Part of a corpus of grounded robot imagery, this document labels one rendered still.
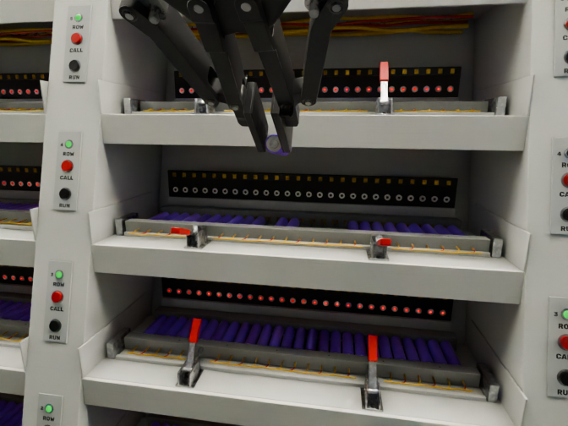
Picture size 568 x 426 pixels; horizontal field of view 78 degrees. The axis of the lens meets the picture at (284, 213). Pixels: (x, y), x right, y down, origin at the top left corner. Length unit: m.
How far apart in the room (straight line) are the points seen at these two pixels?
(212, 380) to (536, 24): 0.66
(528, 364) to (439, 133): 0.31
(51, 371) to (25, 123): 0.39
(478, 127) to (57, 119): 0.62
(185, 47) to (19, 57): 0.82
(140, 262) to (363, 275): 0.33
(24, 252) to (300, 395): 0.48
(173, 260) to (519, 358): 0.48
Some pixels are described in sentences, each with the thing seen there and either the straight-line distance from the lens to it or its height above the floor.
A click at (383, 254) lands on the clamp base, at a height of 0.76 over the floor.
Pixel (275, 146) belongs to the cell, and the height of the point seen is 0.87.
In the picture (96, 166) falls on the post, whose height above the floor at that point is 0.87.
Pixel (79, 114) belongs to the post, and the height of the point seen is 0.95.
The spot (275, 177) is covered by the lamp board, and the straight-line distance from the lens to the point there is 0.67.
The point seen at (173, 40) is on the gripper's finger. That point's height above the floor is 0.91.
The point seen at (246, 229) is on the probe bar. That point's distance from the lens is 0.56.
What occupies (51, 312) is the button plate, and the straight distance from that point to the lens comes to 0.66.
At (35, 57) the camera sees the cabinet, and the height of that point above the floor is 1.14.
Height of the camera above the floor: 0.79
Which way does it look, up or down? 2 degrees up
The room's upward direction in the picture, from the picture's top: 3 degrees clockwise
